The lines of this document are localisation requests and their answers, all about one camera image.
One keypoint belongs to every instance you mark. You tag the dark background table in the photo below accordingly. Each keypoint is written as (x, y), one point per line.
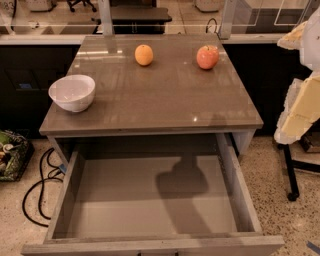
(134, 20)

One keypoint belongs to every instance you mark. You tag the red apple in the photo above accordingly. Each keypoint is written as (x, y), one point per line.
(207, 57)

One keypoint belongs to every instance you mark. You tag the black stand with caster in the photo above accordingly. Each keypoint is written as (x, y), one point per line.
(310, 144)

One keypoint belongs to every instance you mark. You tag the white bowl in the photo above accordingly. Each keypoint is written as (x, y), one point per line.
(73, 93)

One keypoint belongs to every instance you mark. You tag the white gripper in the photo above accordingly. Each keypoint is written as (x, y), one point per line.
(311, 46)

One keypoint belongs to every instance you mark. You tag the open grey top drawer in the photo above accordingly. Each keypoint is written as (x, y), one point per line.
(176, 195)

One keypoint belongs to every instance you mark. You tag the orange fruit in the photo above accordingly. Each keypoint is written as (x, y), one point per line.
(144, 55)

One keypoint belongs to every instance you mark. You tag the black basket with items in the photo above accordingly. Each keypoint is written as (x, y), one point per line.
(15, 154)

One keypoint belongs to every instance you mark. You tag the grey cabinet with glossy top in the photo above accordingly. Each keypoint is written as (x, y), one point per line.
(171, 95)

